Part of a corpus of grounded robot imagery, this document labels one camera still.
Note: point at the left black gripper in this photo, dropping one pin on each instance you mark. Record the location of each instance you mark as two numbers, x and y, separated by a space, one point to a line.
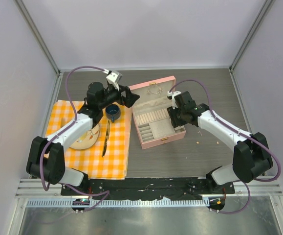
130 98

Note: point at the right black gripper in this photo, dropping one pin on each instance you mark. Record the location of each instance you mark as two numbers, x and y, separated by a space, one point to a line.
175 122

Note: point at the pink jewelry box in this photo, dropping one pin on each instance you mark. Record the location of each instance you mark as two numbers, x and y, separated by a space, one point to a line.
150 113

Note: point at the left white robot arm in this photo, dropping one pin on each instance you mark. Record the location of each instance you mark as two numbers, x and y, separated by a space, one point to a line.
46 159

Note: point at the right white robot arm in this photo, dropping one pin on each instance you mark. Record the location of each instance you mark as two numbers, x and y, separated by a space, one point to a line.
250 151

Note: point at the dark blue mug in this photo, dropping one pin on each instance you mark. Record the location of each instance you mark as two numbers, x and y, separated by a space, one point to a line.
113 112

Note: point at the gold black knife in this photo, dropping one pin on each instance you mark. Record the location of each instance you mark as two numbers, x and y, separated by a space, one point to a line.
106 138

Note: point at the bird pattern ceramic plate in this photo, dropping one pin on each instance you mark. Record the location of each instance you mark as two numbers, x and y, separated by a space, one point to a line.
87 140

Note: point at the yellow checkered cloth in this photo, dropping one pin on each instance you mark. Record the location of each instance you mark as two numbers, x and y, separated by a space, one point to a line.
112 165

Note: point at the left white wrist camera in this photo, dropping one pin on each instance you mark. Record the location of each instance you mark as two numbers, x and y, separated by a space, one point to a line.
113 77

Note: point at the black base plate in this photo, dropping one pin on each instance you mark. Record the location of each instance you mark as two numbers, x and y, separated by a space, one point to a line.
149 189

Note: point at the slotted white cable duct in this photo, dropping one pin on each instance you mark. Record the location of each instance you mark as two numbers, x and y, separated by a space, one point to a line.
82 202

